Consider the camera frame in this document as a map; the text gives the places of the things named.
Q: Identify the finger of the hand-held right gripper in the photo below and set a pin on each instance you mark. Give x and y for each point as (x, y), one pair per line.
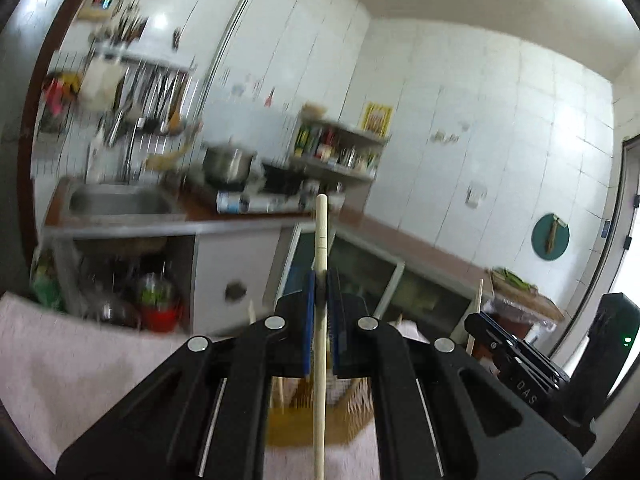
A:
(520, 352)
(525, 390)

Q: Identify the green vegetables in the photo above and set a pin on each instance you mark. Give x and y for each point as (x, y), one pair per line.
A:
(512, 278)

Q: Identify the grey wall pipe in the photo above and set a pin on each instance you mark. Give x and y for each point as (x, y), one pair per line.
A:
(235, 35)

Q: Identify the brown framed glass door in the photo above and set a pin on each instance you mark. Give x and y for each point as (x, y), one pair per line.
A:
(27, 110)

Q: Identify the steel pot with lid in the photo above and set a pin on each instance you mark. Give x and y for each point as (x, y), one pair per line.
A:
(227, 165)

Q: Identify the black wok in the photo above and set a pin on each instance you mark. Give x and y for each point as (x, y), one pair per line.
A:
(282, 172)

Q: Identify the row of hanging kitchen utensils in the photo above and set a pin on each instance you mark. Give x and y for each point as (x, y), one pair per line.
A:
(155, 95)

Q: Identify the yellow perforated utensil holder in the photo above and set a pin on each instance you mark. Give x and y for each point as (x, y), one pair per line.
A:
(297, 420)

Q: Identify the steel corner shelf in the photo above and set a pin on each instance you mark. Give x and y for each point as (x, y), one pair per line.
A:
(345, 132)

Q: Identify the white wall switch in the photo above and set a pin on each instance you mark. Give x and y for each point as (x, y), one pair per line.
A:
(476, 196)

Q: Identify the yellow wall control box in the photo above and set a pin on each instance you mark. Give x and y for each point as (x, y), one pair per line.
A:
(100, 6)

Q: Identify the steel faucet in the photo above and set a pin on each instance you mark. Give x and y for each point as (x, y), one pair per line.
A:
(129, 160)

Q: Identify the row of condiment bottles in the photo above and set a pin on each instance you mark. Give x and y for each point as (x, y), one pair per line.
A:
(325, 147)

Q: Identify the floral tablecloth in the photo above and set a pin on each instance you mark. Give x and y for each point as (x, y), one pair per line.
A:
(75, 360)

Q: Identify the long wooden chopstick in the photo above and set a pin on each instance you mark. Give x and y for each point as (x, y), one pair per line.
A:
(477, 305)
(320, 240)

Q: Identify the kitchen counter with cabinets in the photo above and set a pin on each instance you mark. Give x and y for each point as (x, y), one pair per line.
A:
(225, 260)

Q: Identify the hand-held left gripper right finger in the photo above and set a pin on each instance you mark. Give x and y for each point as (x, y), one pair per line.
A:
(334, 320)

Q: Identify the green bottle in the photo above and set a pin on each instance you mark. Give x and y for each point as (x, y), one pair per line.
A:
(47, 285)

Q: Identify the steel kitchen sink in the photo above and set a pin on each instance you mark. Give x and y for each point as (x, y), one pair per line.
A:
(120, 202)

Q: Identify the group of wooden chopsticks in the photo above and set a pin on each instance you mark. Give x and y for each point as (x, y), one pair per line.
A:
(250, 312)

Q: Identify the red plastic basin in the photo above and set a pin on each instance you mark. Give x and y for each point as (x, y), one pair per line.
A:
(159, 319)

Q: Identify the steel wall rack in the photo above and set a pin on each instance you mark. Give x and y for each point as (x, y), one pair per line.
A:
(145, 57)

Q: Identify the yellow wall poster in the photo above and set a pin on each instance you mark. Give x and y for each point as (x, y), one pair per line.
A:
(376, 120)

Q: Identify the teal round board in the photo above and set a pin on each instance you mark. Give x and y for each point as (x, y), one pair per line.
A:
(540, 240)

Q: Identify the red cabinet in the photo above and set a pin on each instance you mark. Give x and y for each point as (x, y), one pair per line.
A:
(515, 327)

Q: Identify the white plastic bottle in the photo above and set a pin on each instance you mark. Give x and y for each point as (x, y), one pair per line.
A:
(96, 157)

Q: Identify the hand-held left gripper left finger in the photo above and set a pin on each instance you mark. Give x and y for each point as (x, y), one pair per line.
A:
(310, 320)

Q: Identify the red and yellow gloves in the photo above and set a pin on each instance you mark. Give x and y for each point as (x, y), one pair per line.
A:
(60, 92)

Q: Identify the wooden cutting board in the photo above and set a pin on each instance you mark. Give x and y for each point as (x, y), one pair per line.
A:
(535, 305)

